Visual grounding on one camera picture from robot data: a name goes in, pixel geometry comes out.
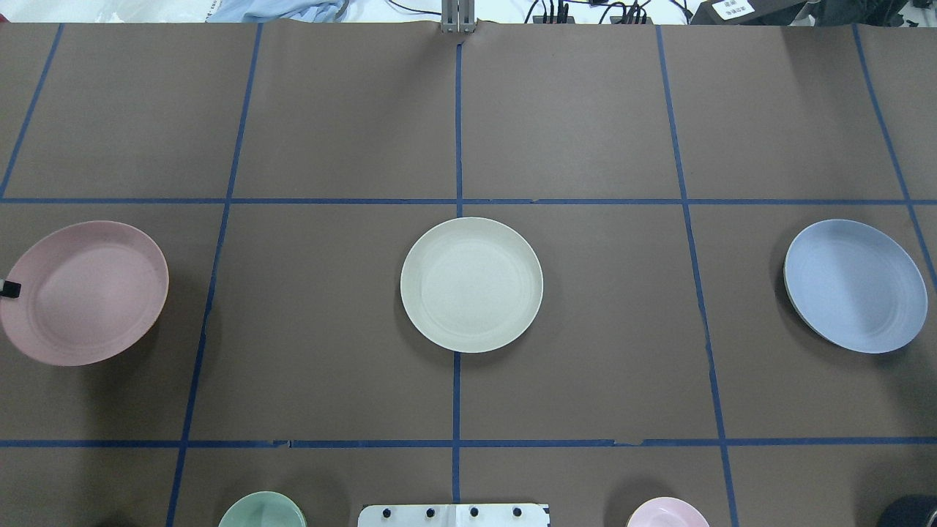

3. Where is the pink plate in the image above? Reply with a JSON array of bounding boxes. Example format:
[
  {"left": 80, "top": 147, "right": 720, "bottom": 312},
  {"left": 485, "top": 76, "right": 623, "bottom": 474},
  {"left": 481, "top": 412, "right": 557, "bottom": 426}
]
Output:
[{"left": 2, "top": 220, "right": 170, "bottom": 367}]

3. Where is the blue plate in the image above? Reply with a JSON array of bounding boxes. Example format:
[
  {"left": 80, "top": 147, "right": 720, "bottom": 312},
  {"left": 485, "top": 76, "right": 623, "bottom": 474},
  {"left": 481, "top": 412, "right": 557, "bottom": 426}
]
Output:
[{"left": 783, "top": 219, "right": 928, "bottom": 354}]

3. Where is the green bowl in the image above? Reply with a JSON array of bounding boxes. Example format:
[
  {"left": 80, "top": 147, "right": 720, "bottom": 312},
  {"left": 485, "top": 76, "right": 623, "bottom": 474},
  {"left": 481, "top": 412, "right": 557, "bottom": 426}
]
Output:
[{"left": 217, "top": 491, "right": 307, "bottom": 527}]

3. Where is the light blue cloth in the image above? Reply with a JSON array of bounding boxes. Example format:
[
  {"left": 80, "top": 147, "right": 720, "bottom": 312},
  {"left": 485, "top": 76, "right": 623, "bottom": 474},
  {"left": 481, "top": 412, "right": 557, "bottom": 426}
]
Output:
[{"left": 206, "top": 1, "right": 349, "bottom": 23}]

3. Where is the cream plate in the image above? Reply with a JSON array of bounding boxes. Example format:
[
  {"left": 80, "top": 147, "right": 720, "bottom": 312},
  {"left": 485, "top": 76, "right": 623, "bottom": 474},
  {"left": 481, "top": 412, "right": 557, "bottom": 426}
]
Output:
[{"left": 399, "top": 217, "right": 545, "bottom": 354}]

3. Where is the pink bowl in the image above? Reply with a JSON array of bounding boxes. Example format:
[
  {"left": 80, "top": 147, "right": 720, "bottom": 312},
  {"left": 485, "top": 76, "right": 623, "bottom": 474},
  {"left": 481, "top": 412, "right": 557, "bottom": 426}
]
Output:
[{"left": 625, "top": 497, "right": 709, "bottom": 526}]

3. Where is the dark blue pot with lid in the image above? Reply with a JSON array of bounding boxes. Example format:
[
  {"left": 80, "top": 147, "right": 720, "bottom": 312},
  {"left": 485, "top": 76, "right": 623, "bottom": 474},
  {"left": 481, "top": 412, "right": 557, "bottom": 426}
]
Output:
[{"left": 876, "top": 494, "right": 936, "bottom": 527}]

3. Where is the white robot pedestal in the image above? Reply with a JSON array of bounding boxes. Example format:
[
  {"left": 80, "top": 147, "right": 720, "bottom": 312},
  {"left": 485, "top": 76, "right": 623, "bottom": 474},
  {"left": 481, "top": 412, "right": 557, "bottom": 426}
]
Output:
[{"left": 357, "top": 503, "right": 551, "bottom": 526}]

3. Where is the aluminium frame post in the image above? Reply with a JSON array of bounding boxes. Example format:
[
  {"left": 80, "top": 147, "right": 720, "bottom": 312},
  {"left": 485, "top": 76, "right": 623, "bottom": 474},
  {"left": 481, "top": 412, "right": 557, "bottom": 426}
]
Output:
[{"left": 441, "top": 0, "right": 477, "bottom": 34}]

